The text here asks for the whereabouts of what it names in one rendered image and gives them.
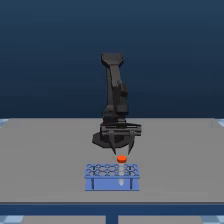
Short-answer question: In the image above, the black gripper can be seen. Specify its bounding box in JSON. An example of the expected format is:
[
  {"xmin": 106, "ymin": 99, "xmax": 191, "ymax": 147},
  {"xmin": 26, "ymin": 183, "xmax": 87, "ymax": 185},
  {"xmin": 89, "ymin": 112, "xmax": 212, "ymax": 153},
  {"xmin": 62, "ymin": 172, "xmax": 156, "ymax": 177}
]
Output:
[{"xmin": 99, "ymin": 122, "xmax": 144, "ymax": 156}]

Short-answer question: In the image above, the clear tube with orange cap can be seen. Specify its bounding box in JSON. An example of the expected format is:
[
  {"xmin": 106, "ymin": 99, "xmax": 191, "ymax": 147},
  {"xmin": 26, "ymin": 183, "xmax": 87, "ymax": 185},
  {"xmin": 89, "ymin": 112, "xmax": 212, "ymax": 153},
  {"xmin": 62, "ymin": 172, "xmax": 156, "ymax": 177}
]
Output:
[{"xmin": 116, "ymin": 155, "xmax": 128, "ymax": 187}]

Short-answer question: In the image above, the blue test tube rack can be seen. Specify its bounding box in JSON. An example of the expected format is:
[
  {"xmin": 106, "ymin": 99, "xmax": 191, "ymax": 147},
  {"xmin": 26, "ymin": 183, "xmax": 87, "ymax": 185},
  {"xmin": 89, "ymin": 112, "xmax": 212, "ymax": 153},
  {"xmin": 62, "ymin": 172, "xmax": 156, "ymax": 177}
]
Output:
[{"xmin": 84, "ymin": 162, "xmax": 140, "ymax": 192}]

